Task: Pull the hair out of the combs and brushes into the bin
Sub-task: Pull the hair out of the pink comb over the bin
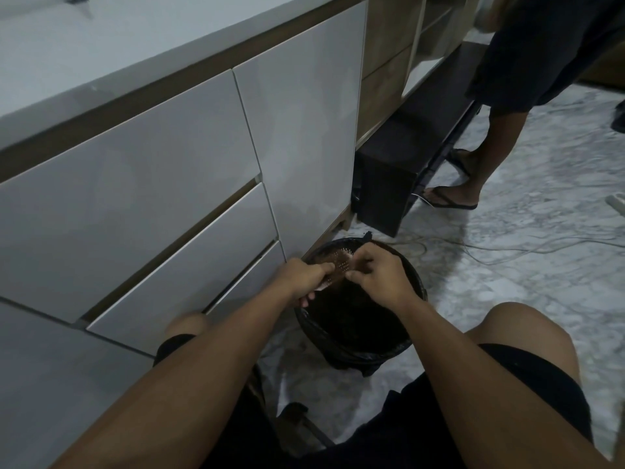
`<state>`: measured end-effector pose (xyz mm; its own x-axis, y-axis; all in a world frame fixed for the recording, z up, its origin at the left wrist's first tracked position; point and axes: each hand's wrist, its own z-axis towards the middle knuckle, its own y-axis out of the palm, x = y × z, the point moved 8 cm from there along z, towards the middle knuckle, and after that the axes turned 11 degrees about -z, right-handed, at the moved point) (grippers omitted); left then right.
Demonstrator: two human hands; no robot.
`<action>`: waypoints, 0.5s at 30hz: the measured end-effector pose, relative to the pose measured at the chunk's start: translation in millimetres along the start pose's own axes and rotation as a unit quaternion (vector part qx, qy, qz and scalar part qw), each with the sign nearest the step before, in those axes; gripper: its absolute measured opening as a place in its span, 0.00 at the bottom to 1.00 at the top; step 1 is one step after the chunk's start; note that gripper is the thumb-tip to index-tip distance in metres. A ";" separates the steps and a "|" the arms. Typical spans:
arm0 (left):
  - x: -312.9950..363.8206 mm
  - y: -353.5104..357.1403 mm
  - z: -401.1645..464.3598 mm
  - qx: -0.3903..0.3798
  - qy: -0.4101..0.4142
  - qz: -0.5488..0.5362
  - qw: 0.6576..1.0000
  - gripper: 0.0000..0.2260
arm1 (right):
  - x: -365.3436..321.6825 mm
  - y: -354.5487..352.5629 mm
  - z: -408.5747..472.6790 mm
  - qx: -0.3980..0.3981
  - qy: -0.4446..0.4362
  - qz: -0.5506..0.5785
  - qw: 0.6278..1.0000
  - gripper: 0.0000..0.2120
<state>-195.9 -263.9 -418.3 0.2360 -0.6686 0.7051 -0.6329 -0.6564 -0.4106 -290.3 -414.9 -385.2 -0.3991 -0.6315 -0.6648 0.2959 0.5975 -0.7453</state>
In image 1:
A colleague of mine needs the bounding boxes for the person's left hand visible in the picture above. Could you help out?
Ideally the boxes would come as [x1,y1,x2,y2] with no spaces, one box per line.
[272,258,337,308]

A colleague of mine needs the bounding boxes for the person's right hand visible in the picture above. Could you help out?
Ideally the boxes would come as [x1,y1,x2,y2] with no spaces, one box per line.
[345,242,417,312]

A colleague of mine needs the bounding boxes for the brown hairbrush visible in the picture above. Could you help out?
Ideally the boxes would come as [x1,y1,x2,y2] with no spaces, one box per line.
[312,247,357,292]

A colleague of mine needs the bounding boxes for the person's right forearm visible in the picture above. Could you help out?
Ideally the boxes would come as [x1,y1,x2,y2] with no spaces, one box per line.
[388,293,611,469]

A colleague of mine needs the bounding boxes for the person's left forearm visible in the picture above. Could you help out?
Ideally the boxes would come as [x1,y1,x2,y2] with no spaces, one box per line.
[51,284,299,469]

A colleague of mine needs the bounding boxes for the black trash bin with bag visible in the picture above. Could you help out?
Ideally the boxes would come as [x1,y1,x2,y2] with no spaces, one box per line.
[294,233,428,377]

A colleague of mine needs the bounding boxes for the black flip-flop sandal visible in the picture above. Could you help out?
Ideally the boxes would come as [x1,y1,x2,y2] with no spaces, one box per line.
[447,148,475,177]
[423,186,479,211]

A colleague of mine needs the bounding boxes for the black low bench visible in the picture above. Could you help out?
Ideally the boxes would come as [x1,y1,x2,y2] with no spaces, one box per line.
[353,42,489,238]

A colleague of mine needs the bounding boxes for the person's left leg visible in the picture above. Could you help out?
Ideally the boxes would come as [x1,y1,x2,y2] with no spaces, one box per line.
[163,312,213,338]

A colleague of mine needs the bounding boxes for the person's leg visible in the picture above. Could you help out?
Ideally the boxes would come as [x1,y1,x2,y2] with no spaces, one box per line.
[464,303,582,386]
[163,312,213,338]

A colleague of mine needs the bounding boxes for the person's black shorts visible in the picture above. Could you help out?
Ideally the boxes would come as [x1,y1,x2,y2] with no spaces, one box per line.
[154,334,594,469]

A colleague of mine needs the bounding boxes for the person's right leg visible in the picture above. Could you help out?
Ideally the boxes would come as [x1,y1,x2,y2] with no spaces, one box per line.
[464,303,582,386]

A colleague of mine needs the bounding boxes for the white glossy cabinet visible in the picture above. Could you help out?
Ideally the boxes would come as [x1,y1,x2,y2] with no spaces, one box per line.
[0,0,368,469]

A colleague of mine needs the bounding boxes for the wooden shelf unit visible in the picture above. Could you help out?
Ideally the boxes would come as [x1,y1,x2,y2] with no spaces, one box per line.
[355,0,481,144]

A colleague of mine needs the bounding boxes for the white cable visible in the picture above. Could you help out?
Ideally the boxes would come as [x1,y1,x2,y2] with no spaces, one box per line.
[391,228,625,265]

